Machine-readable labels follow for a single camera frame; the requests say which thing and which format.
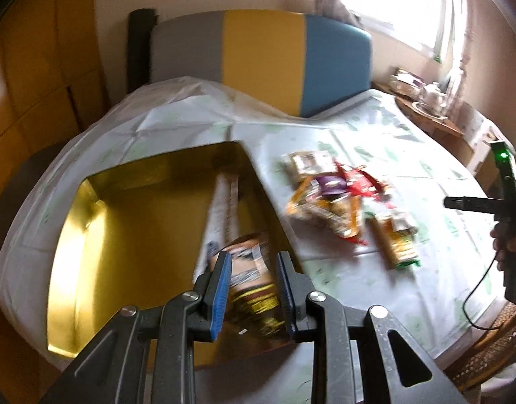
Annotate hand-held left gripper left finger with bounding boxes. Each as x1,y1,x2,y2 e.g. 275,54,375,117
43,251,233,404

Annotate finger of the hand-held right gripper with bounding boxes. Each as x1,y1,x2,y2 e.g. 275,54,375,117
444,196,500,215

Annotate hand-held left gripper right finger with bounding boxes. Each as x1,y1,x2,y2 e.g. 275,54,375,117
276,251,469,404

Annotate orange sesame cake packet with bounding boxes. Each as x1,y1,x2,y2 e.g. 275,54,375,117
285,177,368,245

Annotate gold lined gift box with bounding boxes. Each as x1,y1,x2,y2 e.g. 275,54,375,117
45,142,305,367

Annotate purple snack packet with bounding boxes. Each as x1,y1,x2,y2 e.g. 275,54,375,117
319,174,349,198

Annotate person's right hand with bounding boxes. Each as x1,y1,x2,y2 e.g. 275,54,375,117
490,221,516,272

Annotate yellow green snack packet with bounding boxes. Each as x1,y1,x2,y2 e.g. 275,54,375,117
369,212,422,269

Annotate wooden side table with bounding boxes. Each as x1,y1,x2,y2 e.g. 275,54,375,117
373,80,477,165

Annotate long white wrapped packet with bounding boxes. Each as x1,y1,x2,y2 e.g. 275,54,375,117
195,172,242,274

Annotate red foil snack packet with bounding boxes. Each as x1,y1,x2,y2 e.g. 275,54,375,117
334,163,389,203

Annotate brown white snack packet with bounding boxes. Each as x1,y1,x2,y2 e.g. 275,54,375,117
282,150,338,177

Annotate box of small items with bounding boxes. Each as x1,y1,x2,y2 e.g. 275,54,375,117
388,67,422,93

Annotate wicker chair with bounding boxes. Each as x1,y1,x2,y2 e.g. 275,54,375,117
445,303,516,392

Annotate white green print tablecloth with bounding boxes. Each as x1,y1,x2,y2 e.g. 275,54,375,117
0,76,513,404

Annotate window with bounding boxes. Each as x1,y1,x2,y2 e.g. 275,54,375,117
342,0,456,55

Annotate wooden wardrobe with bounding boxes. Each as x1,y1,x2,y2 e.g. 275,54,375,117
0,0,111,165

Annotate black cable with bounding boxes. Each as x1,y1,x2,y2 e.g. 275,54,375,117
463,248,509,331

